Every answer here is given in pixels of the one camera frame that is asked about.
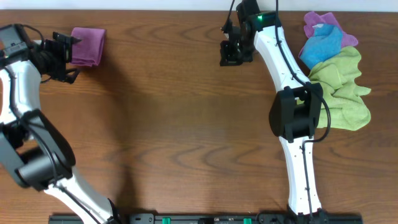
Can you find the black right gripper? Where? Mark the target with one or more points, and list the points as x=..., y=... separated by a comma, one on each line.
x=232, y=51

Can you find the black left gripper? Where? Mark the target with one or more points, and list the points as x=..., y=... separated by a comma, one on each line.
x=62, y=56

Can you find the purple microfiber cloth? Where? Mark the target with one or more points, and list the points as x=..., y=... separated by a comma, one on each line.
x=89, y=50

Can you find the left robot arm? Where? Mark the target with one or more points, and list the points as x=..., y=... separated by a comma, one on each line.
x=33, y=151

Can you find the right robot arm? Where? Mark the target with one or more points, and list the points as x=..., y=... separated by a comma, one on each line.
x=295, y=111

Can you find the purple cloth under pile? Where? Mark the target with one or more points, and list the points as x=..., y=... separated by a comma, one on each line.
x=312, y=18

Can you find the blue microfiber cloth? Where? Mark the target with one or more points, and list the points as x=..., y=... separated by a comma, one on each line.
x=322, y=45

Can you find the green microfiber cloth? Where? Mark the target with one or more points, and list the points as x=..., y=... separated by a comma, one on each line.
x=343, y=96

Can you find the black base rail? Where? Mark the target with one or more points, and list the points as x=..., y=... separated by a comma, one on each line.
x=262, y=218

